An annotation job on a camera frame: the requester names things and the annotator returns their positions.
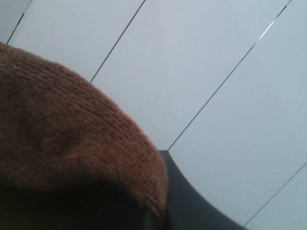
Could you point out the brown microfibre towel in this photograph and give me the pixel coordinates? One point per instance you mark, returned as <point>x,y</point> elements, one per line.
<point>70,158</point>

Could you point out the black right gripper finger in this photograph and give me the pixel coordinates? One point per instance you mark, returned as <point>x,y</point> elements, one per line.
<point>173,202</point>

